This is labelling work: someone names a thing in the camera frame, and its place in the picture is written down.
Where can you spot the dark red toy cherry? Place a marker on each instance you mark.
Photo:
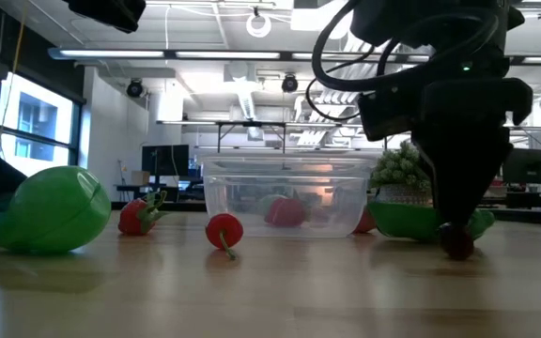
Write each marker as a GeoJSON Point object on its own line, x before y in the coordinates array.
{"type": "Point", "coordinates": [457, 244]}

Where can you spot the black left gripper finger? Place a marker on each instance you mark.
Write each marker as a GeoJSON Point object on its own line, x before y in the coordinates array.
{"type": "Point", "coordinates": [101, 14]}
{"type": "Point", "coordinates": [129, 9]}

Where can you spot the dark office desk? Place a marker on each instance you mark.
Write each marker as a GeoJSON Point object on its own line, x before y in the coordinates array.
{"type": "Point", "coordinates": [129, 187]}

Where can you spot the black computer monitor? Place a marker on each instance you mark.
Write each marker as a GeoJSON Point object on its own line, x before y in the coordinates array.
{"type": "Point", "coordinates": [165, 159]}
{"type": "Point", "coordinates": [533, 166]}

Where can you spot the brown cardboard box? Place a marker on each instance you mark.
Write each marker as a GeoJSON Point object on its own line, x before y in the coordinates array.
{"type": "Point", "coordinates": [140, 177]}

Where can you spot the large office window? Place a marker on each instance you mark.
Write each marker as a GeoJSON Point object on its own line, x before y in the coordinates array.
{"type": "Point", "coordinates": [40, 112]}

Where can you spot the black metal background frame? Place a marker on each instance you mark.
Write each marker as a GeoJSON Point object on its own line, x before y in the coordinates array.
{"type": "Point", "coordinates": [251, 124]}

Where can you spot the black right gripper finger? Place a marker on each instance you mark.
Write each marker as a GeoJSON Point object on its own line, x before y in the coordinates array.
{"type": "Point", "coordinates": [444, 173]}
{"type": "Point", "coordinates": [482, 164]}

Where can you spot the green toy pea pod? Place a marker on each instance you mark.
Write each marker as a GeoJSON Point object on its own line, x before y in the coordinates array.
{"type": "Point", "coordinates": [402, 223]}

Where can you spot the black ceiling spotlight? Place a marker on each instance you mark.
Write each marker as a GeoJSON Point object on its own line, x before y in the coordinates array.
{"type": "Point", "coordinates": [134, 88]}
{"type": "Point", "coordinates": [289, 83]}

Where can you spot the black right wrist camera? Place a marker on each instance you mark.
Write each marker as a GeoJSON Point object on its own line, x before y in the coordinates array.
{"type": "Point", "coordinates": [392, 115]}

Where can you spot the potted faux green plant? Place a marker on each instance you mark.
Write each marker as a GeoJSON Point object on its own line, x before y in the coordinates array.
{"type": "Point", "coordinates": [397, 169]}

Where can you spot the clear plastic tupperware container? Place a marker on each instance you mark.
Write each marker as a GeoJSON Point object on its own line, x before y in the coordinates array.
{"type": "Point", "coordinates": [233, 206]}

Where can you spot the long ceiling light bar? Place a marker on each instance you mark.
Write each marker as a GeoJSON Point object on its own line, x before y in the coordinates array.
{"type": "Point", "coordinates": [111, 53]}

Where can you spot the green toy pear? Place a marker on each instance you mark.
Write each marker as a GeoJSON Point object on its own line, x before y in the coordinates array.
{"type": "Point", "coordinates": [54, 211]}

